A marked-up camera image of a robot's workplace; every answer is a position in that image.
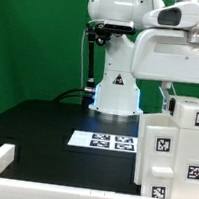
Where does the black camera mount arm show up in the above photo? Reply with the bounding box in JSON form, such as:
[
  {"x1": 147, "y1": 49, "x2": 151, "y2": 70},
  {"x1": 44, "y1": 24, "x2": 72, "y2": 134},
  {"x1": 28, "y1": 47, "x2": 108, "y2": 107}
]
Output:
[{"x1": 75, "y1": 20, "x2": 108, "y2": 112}]

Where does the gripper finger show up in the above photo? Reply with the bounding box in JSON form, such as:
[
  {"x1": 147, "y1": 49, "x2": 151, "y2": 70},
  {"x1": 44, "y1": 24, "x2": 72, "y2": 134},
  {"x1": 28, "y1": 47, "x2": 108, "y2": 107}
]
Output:
[{"x1": 159, "y1": 81, "x2": 176, "y2": 115}]

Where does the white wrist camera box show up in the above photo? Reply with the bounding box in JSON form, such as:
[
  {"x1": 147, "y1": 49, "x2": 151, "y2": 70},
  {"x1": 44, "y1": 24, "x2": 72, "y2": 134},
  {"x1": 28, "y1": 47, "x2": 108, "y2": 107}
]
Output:
[{"x1": 142, "y1": 1, "x2": 199, "y2": 29}]

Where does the white cabinet top block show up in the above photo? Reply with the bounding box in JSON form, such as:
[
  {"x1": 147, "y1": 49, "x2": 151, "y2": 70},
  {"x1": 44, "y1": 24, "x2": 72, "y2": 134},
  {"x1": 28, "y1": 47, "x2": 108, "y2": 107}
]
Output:
[{"x1": 172, "y1": 96, "x2": 199, "y2": 130}]

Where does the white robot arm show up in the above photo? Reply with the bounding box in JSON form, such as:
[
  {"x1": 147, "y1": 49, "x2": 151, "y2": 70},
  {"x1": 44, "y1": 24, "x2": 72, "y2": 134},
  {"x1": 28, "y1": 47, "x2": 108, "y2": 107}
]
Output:
[{"x1": 87, "y1": 0, "x2": 199, "y2": 117}]

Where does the grey depth camera bar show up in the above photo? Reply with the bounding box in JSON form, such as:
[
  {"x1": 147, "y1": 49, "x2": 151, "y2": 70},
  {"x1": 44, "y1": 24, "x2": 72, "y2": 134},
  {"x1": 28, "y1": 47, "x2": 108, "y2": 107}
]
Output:
[{"x1": 103, "y1": 20, "x2": 135, "y2": 34}]

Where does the white cabinet body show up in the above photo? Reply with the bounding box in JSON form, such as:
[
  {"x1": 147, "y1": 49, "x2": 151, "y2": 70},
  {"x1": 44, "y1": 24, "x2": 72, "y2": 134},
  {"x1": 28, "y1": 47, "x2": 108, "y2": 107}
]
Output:
[{"x1": 134, "y1": 114, "x2": 199, "y2": 199}]

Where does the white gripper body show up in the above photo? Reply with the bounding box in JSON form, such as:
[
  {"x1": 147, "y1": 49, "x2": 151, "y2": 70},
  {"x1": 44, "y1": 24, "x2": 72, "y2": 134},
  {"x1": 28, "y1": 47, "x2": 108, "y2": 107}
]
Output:
[{"x1": 130, "y1": 28, "x2": 199, "y2": 84}]

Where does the white fiducial marker plate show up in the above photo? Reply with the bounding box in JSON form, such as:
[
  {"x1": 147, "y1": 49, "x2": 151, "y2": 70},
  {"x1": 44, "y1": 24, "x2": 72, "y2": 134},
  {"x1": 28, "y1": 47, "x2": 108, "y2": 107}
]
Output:
[{"x1": 68, "y1": 130, "x2": 138, "y2": 153}]

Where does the black cable bundle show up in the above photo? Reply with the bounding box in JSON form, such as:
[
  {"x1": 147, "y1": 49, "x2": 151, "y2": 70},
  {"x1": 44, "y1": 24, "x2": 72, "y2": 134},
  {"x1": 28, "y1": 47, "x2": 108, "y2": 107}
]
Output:
[{"x1": 52, "y1": 85, "x2": 87, "y2": 107}]

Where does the white cabinet door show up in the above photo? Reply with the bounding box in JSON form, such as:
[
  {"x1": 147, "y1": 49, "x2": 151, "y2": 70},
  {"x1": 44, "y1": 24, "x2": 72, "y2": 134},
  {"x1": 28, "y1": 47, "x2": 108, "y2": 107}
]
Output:
[{"x1": 140, "y1": 126, "x2": 177, "y2": 199}]

